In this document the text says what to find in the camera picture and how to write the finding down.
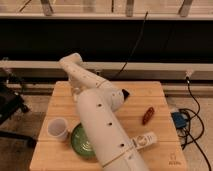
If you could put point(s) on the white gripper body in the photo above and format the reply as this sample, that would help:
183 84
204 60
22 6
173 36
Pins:
76 89

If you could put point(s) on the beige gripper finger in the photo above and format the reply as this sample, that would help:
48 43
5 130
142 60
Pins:
75 97

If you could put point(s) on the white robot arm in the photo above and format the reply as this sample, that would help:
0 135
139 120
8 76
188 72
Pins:
96 102

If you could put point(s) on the green ceramic bowl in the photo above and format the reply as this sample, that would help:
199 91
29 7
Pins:
80 143

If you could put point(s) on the translucent plastic cup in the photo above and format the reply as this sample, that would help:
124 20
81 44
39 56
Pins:
58 129

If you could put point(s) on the black smartphone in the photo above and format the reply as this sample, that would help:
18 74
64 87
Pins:
126 94

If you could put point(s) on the black office chair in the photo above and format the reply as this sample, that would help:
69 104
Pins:
10 102

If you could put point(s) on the white plastic bottle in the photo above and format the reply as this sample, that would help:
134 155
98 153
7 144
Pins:
144 140

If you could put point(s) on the blue power adapter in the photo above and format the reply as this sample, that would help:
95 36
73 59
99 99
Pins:
178 120

